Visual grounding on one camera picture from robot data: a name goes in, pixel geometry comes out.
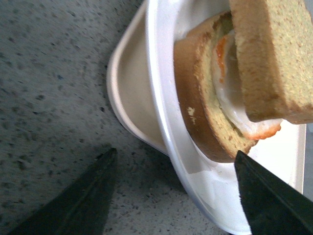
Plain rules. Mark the beige rabbit tray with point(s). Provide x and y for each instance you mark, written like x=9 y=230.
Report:
x=128 y=84

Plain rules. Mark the fried egg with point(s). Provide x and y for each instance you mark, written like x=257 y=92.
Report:
x=227 y=83

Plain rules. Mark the bread slice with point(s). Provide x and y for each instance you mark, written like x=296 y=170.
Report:
x=213 y=134
x=274 y=40

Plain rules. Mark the white round plate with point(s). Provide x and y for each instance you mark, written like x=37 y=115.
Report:
x=212 y=186

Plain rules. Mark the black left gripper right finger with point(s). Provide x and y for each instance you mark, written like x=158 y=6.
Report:
x=271 y=206

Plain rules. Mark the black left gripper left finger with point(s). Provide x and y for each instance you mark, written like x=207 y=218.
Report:
x=82 y=208

